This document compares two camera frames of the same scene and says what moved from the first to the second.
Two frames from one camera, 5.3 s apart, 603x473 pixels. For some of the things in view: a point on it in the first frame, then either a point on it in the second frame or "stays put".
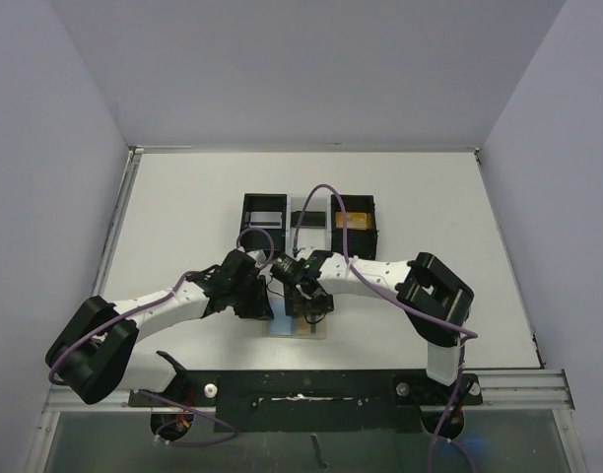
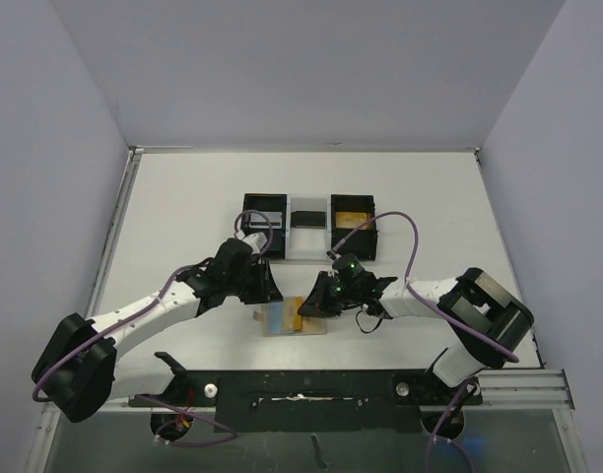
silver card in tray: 265,220 stays put
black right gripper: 310,300 -> 328,294
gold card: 354,221 stays put
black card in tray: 310,220 stays put
